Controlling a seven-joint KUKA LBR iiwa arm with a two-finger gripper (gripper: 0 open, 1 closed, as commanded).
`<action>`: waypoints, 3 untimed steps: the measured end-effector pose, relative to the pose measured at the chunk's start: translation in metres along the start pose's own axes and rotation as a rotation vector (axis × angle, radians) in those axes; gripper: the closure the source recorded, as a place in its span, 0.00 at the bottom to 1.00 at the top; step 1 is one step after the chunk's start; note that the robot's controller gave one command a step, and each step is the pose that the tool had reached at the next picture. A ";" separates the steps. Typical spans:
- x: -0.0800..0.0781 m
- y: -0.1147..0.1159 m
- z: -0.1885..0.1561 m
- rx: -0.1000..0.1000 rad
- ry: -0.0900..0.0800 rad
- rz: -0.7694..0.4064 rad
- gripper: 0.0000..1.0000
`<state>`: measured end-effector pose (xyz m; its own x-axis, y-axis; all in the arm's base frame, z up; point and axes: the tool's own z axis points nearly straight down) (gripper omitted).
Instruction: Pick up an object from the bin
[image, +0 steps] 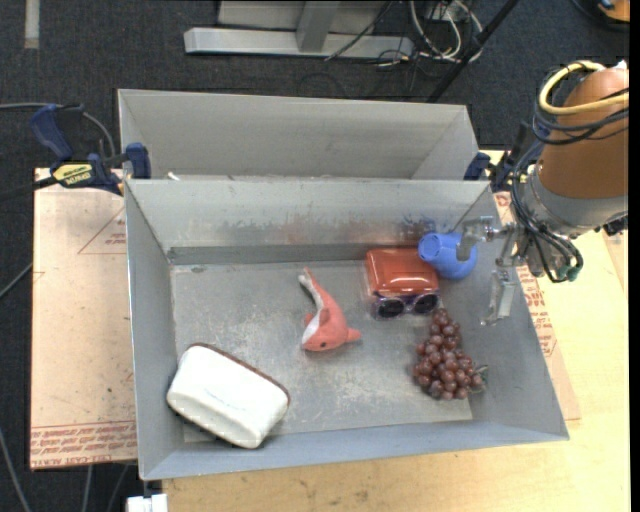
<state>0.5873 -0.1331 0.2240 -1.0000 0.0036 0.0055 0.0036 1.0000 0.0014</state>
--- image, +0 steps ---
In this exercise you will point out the red toy grape bunch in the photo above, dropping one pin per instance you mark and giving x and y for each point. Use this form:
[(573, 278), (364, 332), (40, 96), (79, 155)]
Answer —
[(445, 365)]

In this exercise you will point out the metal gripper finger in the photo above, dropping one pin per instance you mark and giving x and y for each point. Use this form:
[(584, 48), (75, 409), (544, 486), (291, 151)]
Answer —
[(501, 300), (475, 230)]

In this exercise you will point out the pink toy dolphin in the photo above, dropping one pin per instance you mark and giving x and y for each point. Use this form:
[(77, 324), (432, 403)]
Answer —
[(327, 325)]

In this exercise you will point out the black cylinder on white bracket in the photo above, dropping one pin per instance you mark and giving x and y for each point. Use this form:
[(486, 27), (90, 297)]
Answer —
[(615, 227)]

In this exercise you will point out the white block with brown base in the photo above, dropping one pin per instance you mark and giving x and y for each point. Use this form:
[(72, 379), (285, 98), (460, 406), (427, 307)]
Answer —
[(225, 395)]

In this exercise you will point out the blue plastic cup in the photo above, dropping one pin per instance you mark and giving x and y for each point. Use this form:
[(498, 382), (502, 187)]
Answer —
[(442, 252)]

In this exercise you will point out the grey metal bin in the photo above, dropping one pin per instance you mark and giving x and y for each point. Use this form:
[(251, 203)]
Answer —
[(300, 370)]

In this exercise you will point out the purple sunglasses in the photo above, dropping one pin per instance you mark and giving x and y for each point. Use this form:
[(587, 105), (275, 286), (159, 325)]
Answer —
[(390, 306)]

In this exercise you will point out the brown cardboard board, red print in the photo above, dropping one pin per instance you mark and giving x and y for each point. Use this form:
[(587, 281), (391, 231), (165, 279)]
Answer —
[(80, 310)]

